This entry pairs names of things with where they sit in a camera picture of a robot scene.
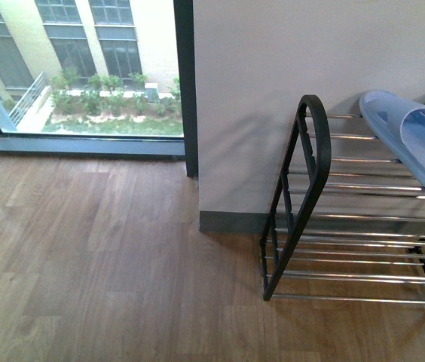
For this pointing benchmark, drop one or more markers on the dark window frame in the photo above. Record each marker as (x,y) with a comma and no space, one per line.
(139,148)

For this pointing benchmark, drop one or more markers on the black metal shoe rack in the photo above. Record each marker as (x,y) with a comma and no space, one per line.
(347,219)

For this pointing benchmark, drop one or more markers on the light blue slipper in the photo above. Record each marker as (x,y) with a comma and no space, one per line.
(400,124)

